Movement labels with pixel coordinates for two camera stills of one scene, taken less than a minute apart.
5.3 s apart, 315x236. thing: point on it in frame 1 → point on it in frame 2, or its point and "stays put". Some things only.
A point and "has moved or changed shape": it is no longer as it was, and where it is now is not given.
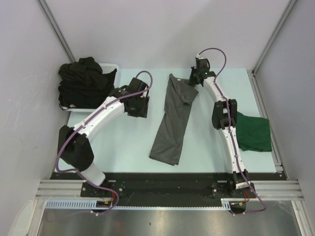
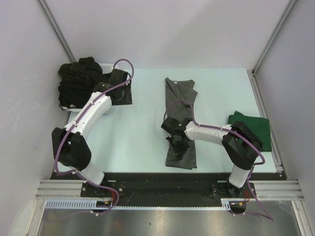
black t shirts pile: [83, 84] stays put
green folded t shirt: [253, 133] stays put
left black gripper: [143, 112] → [128, 99]
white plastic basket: [106, 68] stays put
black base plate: [141, 190] stays put
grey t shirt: [166, 147] has moved or changed shape
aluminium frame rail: [270, 190] stays put
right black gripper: [192, 80] → [178, 151]
